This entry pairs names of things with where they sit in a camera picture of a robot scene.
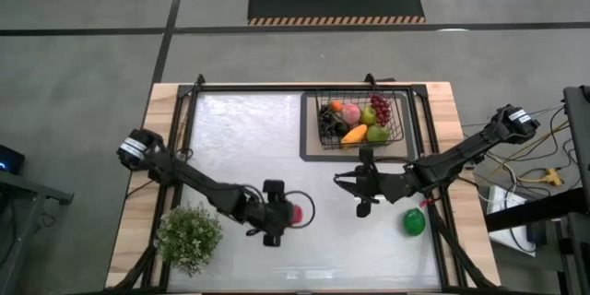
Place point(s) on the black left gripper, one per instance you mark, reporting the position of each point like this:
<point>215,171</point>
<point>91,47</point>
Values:
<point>272,214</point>

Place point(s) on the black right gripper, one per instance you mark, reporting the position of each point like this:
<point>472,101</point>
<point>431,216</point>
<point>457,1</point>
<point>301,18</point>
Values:
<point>382,186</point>

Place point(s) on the red nectarine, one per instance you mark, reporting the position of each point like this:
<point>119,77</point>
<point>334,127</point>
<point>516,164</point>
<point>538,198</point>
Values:
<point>298,215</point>

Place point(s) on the yellow orange mango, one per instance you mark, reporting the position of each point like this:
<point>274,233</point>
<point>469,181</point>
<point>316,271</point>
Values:
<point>355,136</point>

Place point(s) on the dark purple grape bunch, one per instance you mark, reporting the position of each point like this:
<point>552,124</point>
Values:
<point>328,122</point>

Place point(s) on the pink peach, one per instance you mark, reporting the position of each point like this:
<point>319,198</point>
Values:
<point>351,114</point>

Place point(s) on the yellow-green apple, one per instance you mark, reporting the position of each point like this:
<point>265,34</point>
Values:
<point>369,115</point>

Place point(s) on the small orange with leaves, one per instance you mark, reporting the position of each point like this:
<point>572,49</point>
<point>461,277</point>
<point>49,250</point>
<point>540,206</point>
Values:
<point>337,106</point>

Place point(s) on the red grape bunch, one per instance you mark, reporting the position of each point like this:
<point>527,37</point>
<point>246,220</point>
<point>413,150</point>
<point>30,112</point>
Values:
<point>381,109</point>

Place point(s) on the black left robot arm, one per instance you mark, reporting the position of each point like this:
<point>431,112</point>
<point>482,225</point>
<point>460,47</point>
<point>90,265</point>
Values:
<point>198,184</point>

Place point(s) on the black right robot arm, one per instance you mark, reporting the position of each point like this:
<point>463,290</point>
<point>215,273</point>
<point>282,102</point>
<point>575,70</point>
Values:
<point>461,154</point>

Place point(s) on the green bell pepper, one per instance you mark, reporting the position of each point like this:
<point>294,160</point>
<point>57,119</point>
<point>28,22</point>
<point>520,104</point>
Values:
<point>414,222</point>

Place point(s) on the small red tag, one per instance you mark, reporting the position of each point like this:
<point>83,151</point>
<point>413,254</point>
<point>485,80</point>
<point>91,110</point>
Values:
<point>426,203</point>

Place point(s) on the potted green plant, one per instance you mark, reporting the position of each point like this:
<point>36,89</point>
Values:
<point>189,239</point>

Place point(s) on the white box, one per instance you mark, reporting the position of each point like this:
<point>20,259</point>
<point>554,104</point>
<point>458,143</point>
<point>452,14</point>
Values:
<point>500,200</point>

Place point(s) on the black hazard-striped floor mat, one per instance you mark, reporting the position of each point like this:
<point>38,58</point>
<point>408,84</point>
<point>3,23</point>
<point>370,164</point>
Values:
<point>336,2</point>

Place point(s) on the yellow power adapter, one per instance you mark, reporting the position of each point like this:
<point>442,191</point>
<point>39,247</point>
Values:
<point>551,176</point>

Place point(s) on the dark grey equipment cart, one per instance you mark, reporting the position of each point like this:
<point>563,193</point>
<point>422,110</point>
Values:
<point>576,138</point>

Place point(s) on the grey metal stand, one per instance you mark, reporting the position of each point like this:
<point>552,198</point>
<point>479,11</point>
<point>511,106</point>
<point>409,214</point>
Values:
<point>27,186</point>

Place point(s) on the black device with blue light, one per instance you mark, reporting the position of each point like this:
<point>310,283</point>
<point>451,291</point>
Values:
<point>11,159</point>

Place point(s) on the black metal table frame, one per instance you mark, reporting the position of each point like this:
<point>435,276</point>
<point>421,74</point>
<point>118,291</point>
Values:
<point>276,88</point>

